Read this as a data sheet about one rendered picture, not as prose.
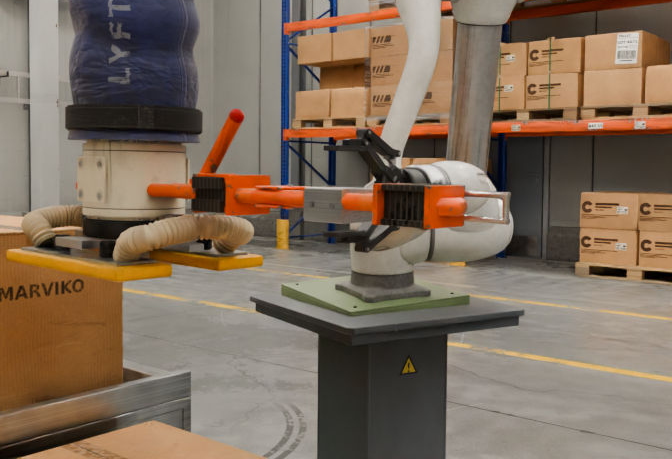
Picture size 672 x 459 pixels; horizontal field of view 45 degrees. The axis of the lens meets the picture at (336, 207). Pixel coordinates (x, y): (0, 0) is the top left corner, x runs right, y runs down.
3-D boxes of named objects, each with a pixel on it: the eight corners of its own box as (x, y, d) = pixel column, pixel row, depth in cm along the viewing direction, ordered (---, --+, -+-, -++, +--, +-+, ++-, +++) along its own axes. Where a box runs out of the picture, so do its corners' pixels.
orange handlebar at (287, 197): (39, 192, 153) (39, 174, 153) (170, 191, 176) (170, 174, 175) (447, 223, 92) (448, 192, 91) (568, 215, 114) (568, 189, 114)
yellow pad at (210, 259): (102, 253, 153) (102, 227, 153) (147, 249, 160) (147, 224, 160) (218, 271, 130) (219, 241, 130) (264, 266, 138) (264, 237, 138)
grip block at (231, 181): (187, 212, 120) (187, 173, 120) (237, 210, 128) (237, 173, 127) (224, 216, 115) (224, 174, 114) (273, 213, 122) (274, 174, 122)
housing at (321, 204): (300, 220, 107) (301, 186, 106) (335, 219, 112) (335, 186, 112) (340, 224, 102) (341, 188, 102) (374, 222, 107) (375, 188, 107)
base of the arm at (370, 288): (386, 278, 216) (387, 258, 215) (433, 295, 196) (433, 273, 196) (325, 285, 208) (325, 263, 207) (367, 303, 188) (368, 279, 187)
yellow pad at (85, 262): (5, 260, 139) (5, 231, 139) (58, 256, 146) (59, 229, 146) (116, 283, 116) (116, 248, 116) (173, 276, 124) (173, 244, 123)
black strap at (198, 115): (39, 130, 136) (39, 106, 136) (154, 135, 154) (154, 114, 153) (114, 128, 121) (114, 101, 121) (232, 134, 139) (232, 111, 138)
